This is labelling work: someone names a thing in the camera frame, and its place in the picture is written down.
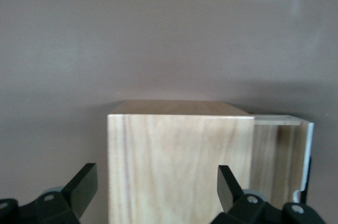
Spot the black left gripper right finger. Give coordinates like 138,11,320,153
211,165,324,224

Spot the brown table cover mat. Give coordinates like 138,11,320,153
0,0,338,224

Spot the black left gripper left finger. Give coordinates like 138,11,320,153
0,163,99,224

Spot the light wooden drawer cabinet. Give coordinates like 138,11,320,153
107,99,255,224

